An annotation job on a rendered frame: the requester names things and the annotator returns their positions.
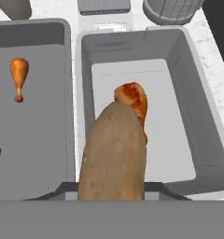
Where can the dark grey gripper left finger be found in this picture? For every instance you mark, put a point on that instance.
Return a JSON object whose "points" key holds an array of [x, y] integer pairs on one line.
{"points": [[64, 190]]}

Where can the grey-brown rounded object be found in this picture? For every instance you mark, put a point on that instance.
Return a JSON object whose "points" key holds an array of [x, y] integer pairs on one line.
{"points": [[14, 7]]}

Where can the grey tupperware container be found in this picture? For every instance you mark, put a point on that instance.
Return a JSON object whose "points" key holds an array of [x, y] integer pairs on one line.
{"points": [[182, 102], [33, 124]]}

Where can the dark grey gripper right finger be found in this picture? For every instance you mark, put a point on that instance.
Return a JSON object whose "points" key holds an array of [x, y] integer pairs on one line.
{"points": [[160, 190]]}

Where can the orange chicken drumstick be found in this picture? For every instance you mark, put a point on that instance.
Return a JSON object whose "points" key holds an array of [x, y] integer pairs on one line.
{"points": [[19, 74], [134, 99]]}

